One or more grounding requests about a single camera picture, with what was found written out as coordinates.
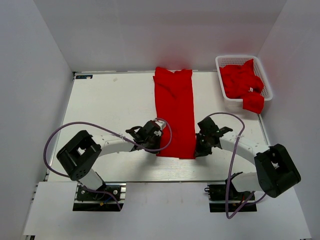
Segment blue table label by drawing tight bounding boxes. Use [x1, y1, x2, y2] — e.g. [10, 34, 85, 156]
[75, 75, 93, 80]

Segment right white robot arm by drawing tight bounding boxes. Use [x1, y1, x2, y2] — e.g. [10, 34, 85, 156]
[195, 117, 302, 200]

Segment white plastic basket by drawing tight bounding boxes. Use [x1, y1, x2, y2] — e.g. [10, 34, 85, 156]
[215, 54, 273, 107]

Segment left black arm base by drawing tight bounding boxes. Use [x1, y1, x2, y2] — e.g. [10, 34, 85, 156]
[72, 183, 127, 212]

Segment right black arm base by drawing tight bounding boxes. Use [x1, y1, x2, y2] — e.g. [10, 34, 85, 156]
[204, 181, 257, 215]

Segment red t shirt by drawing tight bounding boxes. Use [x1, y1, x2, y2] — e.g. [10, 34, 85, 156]
[153, 67, 196, 159]

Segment red t shirts in basket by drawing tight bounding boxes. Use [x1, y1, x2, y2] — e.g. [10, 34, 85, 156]
[219, 59, 265, 114]

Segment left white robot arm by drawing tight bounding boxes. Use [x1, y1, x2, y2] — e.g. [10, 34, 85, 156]
[56, 118, 169, 200]

